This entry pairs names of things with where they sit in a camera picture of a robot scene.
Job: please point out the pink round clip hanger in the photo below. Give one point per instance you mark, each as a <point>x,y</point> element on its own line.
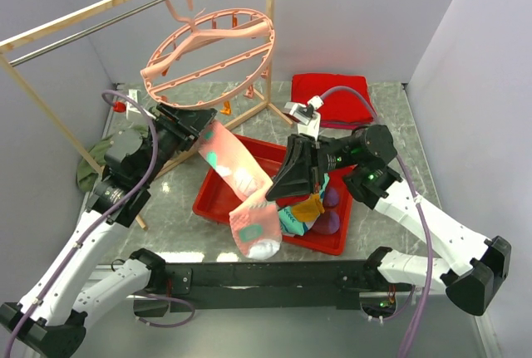
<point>210,45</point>

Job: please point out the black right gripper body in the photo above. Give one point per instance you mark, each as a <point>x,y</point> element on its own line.
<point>334,155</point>

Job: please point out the purple maroon sock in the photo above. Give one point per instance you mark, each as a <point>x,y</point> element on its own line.
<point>330,197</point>
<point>327,223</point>

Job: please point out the metal hanging rod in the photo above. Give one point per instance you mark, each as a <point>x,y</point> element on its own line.
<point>83,33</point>

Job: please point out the teal patterned sock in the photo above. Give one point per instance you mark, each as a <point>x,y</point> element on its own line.
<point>295,186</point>
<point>291,226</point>

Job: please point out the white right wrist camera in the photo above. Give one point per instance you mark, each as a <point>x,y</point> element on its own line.
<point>307,116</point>

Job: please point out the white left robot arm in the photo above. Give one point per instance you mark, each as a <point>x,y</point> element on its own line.
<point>54,317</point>

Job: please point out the wooden clothes rack frame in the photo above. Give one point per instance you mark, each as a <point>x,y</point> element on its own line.
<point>80,15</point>

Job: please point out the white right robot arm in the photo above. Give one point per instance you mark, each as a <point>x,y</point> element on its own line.
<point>466,265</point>

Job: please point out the folded red cloth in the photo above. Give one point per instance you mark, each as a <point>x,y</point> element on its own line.
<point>342,109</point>

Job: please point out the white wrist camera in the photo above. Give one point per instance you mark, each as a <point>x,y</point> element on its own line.
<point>307,116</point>
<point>133,114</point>

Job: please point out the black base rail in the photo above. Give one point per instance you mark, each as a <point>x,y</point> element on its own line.
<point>233,285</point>

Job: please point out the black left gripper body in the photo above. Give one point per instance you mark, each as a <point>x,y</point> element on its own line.
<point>168,140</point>

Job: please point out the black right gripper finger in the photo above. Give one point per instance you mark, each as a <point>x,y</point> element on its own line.
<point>295,181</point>
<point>298,161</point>

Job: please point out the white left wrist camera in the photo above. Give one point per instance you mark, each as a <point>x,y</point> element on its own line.
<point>133,114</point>

